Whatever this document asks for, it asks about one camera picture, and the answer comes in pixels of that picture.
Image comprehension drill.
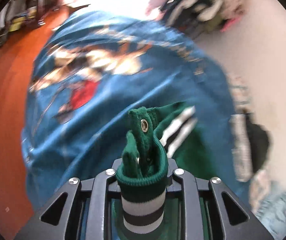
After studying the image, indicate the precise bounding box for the green white varsity jacket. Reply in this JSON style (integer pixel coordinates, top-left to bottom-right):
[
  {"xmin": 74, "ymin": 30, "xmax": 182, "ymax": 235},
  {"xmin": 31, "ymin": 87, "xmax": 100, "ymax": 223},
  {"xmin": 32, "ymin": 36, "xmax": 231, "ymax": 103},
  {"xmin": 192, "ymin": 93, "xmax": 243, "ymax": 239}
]
[{"xmin": 112, "ymin": 102, "xmax": 215, "ymax": 239}]

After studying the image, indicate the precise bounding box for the clothes rack with hanging clothes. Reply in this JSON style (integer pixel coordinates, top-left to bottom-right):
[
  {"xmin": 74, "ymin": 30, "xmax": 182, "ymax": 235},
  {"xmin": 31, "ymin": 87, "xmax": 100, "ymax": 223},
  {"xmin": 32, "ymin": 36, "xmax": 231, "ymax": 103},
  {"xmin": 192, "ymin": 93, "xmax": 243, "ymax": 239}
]
[{"xmin": 146, "ymin": 0, "xmax": 248, "ymax": 34}]

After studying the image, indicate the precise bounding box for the grey folded garment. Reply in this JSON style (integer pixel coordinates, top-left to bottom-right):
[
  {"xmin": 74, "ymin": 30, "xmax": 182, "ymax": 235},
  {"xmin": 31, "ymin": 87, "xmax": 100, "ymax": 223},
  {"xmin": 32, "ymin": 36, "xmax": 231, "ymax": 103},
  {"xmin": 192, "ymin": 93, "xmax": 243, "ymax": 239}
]
[{"xmin": 230, "ymin": 114, "xmax": 253, "ymax": 183}]

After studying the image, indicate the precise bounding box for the black folded garment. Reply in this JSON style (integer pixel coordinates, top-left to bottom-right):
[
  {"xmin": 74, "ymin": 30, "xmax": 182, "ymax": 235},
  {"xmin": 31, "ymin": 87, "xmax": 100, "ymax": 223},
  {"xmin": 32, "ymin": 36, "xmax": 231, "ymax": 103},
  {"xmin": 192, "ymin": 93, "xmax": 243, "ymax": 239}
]
[{"xmin": 245, "ymin": 113, "xmax": 270, "ymax": 173}]

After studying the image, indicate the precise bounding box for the light blue folded duvet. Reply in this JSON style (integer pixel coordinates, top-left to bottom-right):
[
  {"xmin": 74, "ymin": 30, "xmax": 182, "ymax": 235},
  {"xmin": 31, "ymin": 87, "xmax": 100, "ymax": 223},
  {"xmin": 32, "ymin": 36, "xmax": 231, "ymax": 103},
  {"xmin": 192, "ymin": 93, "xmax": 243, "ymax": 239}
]
[{"xmin": 249, "ymin": 169, "xmax": 286, "ymax": 239}]

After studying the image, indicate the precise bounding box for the plaid checkered blanket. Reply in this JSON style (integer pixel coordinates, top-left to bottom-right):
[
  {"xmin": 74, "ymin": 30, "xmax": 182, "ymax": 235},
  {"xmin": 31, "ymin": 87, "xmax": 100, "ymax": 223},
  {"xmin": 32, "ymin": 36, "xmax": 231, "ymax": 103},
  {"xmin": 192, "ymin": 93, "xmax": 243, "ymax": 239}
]
[{"xmin": 227, "ymin": 73, "xmax": 252, "ymax": 113}]

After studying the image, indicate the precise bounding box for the blue striped bed sheet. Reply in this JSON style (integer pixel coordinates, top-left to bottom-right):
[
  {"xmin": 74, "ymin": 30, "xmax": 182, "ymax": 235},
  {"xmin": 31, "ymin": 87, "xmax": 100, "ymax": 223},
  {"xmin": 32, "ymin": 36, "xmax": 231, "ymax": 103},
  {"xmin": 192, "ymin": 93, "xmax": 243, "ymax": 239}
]
[{"xmin": 22, "ymin": 11, "xmax": 249, "ymax": 209}]

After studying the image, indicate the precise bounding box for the dark wooden side table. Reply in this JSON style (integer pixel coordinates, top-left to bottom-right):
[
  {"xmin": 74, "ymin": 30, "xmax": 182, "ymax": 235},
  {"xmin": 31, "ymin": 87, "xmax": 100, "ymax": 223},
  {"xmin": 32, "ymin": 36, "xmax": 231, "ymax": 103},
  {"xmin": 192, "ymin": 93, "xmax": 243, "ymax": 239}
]
[{"xmin": 12, "ymin": 0, "xmax": 59, "ymax": 28}]

